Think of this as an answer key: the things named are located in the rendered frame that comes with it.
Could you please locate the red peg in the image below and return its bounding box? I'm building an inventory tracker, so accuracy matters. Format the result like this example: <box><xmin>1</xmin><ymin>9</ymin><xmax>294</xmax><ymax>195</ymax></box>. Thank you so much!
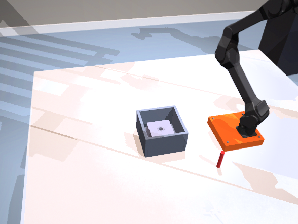
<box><xmin>217</xmin><ymin>151</ymin><xmax>225</xmax><ymax>168</ymax></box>

